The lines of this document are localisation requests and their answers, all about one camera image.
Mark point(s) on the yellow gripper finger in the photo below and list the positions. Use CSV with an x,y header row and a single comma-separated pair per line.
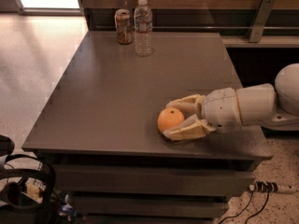
x,y
190,104
191,128

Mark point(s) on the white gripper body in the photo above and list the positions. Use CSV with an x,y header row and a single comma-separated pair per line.
x,y
220,108

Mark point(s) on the orange fruit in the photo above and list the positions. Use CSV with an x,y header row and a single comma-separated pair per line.
x,y
169,118

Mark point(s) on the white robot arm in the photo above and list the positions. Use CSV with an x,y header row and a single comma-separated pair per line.
x,y
275,107

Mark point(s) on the clear plastic water bottle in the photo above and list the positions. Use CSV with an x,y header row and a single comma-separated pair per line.
x,y
143,28

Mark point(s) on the white power strip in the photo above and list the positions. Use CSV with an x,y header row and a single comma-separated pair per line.
x,y
272,187

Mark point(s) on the grey drawer cabinet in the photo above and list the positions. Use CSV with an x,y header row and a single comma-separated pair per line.
x,y
98,131

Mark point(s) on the brown drink can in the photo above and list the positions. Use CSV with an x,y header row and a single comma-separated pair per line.
x,y
123,26

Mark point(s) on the metal wall bracket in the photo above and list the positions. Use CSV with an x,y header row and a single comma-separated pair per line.
x,y
255,32

